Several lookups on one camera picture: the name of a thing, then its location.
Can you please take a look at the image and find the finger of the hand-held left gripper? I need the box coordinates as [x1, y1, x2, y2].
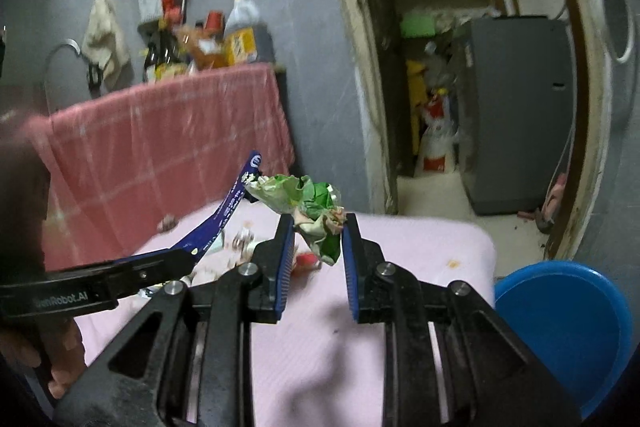
[111, 248, 197, 299]

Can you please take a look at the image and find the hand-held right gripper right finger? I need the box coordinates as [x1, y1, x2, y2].
[341, 213, 583, 427]

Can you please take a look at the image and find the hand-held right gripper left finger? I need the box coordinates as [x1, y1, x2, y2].
[52, 213, 297, 427]

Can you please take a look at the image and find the green wrapper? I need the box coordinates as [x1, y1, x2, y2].
[245, 174, 347, 268]

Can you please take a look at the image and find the blue printed packet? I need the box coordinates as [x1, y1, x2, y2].
[170, 151, 265, 265]

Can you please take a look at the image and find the person's left hand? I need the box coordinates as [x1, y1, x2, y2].
[0, 319, 88, 400]

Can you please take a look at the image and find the pink table cloth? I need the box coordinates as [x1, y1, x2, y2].
[75, 202, 498, 427]

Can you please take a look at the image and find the pink checkered cloth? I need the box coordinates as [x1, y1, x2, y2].
[22, 62, 296, 273]

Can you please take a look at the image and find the white and red sack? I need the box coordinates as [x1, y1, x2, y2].
[419, 117, 461, 172]

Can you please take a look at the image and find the yellow plastic item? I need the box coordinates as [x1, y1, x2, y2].
[406, 59, 430, 155]

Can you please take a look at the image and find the blue plastic bin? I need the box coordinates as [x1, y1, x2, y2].
[494, 261, 633, 418]

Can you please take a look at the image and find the pink slipper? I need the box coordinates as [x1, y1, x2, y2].
[542, 174, 568, 220]

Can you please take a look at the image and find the clear oil bottle yellow label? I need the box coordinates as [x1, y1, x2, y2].
[223, 0, 261, 66]

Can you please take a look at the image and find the beige hanging towel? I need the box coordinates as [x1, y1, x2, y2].
[81, 0, 132, 78]

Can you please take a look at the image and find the metal faucet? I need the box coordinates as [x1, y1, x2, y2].
[44, 39, 82, 112]

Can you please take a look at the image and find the green box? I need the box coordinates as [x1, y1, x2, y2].
[402, 11, 438, 38]

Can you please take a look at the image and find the white door frame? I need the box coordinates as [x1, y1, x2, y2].
[320, 0, 401, 215]

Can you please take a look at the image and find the white wall paper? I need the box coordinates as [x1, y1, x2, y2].
[137, 0, 163, 25]

